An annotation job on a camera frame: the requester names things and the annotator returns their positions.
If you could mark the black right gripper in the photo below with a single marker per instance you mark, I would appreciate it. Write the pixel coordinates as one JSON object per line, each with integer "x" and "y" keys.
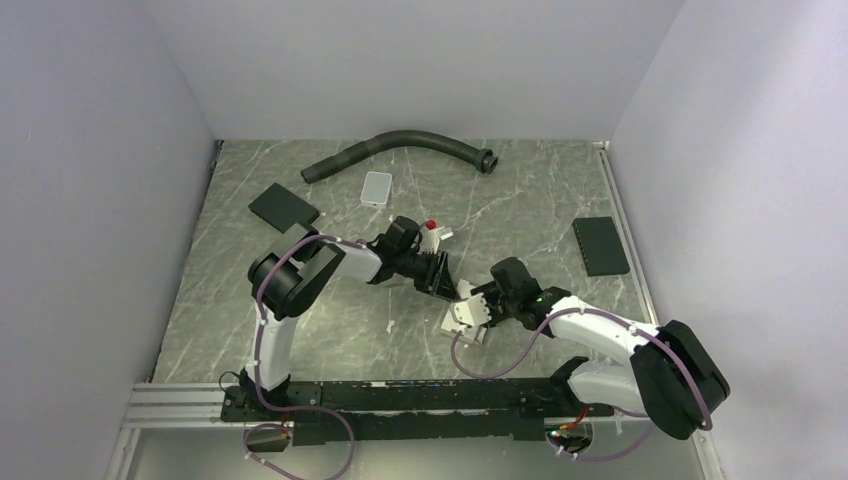
{"x": 495, "y": 318}

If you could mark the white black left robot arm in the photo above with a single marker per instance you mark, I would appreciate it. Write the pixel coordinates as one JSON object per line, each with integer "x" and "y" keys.
{"x": 289, "y": 277}

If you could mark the white cardboard box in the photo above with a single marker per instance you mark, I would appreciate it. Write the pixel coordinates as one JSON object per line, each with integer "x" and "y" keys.
{"x": 449, "y": 327}

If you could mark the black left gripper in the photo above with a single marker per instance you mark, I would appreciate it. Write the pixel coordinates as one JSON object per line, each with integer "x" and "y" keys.
{"x": 444, "y": 286}

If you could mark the clear white plastic case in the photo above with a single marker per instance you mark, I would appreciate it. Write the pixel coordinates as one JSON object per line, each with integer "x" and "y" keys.
{"x": 376, "y": 190}

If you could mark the black flat rectangular box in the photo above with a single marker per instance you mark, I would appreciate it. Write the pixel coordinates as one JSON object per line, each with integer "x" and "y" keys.
{"x": 281, "y": 209}

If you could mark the black mounting base rail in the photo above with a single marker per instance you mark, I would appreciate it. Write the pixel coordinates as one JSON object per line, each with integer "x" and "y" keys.
{"x": 520, "y": 409}

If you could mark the aluminium frame rail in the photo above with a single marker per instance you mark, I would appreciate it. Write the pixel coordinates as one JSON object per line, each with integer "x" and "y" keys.
{"x": 174, "y": 405}

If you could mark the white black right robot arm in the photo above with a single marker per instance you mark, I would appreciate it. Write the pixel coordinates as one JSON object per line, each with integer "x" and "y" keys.
{"x": 662, "y": 372}

